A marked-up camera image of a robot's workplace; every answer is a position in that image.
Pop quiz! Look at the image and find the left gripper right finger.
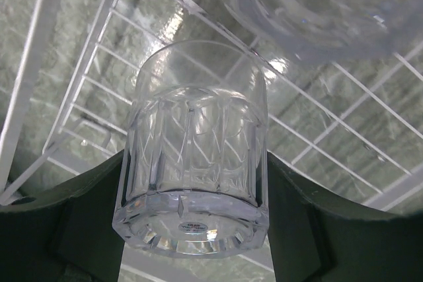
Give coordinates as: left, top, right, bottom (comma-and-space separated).
267, 153, 422, 281

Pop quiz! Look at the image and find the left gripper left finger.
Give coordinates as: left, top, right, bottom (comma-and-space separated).
1, 152, 124, 281

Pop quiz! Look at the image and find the clear glass tumbler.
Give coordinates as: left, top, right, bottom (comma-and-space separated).
112, 40, 270, 258
222, 0, 422, 63

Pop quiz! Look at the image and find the white wire dish rack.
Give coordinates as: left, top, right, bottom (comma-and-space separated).
1, 0, 422, 281

